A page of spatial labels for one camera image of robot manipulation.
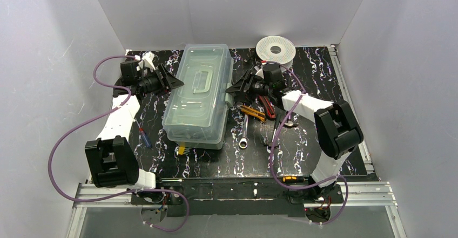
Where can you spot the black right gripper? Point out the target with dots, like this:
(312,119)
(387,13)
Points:
(247,84)

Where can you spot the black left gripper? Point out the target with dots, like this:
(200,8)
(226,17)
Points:
(164,81)

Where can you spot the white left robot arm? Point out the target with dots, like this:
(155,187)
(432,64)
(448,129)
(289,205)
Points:
(110,157)

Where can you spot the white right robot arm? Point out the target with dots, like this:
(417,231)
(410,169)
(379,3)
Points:
(337,128)

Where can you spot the orange utility knife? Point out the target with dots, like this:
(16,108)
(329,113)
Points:
(253,112)

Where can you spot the red black utility knife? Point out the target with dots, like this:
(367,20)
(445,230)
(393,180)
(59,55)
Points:
(269,109)

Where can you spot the white filament spool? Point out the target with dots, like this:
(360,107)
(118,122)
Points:
(276,49)

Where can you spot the black marbled table mat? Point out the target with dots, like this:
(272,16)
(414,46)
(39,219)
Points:
(298,152)

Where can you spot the silver combination wrench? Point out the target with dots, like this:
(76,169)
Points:
(243,142)

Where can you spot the small yellow bit holder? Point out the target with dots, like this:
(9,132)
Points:
(182,150)

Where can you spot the yellow black screwdriver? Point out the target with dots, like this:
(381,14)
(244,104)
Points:
(293,179)

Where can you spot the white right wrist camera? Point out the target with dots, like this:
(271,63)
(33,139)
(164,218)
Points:
(259,71)

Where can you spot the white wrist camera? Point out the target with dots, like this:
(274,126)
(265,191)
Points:
(146,61)
(259,71)

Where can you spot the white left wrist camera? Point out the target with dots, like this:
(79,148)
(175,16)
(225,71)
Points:
(146,61)

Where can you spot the green handled screwdriver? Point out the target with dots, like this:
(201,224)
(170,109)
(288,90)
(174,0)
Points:
(276,125)

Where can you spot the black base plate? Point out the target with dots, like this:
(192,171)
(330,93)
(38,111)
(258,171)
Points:
(252,196)

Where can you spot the aluminium frame rail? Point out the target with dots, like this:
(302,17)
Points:
(371,211)

